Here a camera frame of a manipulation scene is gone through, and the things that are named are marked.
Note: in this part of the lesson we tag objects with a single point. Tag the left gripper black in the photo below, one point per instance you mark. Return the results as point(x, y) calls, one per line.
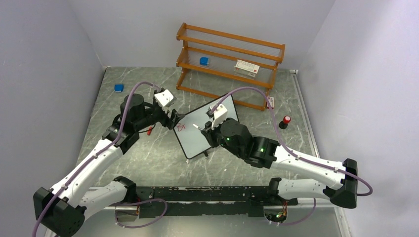
point(167, 121)

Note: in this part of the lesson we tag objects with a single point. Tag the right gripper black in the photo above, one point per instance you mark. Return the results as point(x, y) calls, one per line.
point(209, 133)

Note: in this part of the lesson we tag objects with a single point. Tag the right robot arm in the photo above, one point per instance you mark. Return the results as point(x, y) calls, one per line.
point(323, 179)

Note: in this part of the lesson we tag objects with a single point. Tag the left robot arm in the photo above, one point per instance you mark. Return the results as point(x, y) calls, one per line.
point(66, 205)

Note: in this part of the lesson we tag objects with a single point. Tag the blue eraser on rack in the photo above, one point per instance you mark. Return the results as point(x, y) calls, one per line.
point(204, 61)

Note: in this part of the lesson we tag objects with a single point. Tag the blue eraser on table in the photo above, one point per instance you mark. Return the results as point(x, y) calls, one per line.
point(118, 88)

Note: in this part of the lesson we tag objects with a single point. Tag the small red white box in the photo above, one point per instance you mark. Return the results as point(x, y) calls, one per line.
point(270, 103)

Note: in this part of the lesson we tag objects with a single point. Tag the red emergency stop button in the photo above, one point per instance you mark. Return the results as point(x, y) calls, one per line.
point(285, 122)

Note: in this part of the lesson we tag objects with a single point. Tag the wooden two-tier rack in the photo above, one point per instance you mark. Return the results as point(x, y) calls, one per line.
point(224, 49)

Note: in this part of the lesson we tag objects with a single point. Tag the white red box on rack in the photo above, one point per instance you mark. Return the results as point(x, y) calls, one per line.
point(246, 68)

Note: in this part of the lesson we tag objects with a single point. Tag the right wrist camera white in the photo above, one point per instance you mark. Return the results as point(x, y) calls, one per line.
point(218, 116)

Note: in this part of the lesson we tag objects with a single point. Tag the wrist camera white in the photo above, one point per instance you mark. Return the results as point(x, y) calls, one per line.
point(165, 99)
point(218, 116)

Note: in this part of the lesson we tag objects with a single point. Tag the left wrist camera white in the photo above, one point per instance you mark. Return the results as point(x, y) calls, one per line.
point(165, 99)

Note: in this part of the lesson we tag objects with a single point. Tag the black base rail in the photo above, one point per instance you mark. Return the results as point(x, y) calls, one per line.
point(197, 201)

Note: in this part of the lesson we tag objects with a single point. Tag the aluminium frame rail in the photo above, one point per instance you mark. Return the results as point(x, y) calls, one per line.
point(158, 160)

